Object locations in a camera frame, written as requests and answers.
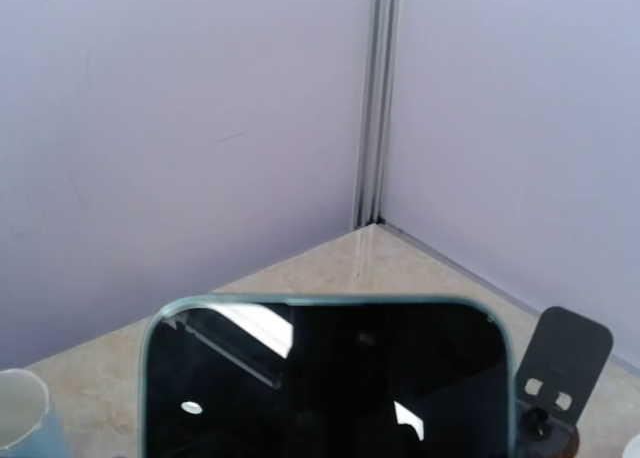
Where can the lone black smartphone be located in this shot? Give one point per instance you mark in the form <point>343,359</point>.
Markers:
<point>248,375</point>

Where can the left small desk phone stand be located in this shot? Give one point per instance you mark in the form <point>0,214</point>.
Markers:
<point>555,380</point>

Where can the light blue mug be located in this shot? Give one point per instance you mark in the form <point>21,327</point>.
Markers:
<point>30,425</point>

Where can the orange white bowl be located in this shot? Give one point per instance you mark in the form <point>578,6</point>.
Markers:
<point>632,448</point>

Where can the back aluminium table rail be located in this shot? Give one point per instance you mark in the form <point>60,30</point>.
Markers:
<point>424,269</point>

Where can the left aluminium corner post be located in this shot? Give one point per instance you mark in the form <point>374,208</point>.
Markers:
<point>376,112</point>

